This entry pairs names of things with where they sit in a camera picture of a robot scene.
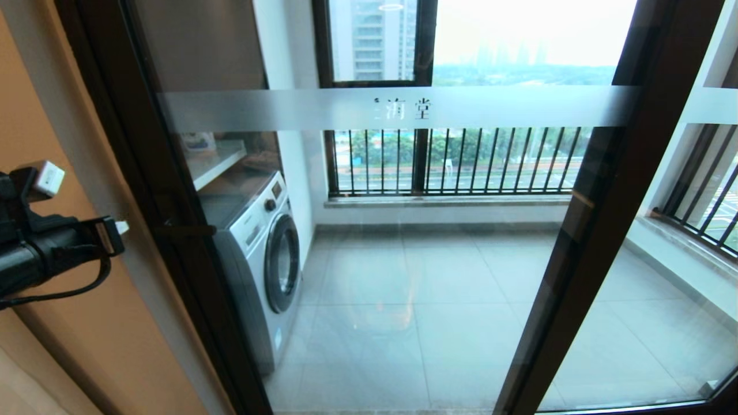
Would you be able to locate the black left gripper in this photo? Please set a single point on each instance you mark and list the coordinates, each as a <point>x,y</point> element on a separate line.
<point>52,248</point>

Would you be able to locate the brown-framed sliding glass door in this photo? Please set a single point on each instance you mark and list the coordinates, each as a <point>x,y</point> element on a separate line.
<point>144,144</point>

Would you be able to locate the white laundry detergent bottle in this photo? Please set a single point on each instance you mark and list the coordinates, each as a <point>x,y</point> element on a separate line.
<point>199,141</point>

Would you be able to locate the white front-load washing machine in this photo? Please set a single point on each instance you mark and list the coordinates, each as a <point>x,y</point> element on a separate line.
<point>248,242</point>

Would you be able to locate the grey stone window sill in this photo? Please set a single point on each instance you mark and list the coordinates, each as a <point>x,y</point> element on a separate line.
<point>432,201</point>

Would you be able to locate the black balcony railing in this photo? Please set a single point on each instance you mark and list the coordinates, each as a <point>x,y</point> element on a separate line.
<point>519,191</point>

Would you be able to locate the brown-framed fixed glass door panel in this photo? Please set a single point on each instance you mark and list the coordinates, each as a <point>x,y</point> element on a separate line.
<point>709,106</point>

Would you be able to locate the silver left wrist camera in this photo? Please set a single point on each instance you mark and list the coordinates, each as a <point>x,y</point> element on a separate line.
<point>47,178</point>

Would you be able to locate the white wall shelf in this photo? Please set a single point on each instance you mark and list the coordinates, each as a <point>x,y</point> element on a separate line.
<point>216,164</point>

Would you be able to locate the dark window frame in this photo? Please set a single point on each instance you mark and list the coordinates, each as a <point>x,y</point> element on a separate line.
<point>422,155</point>

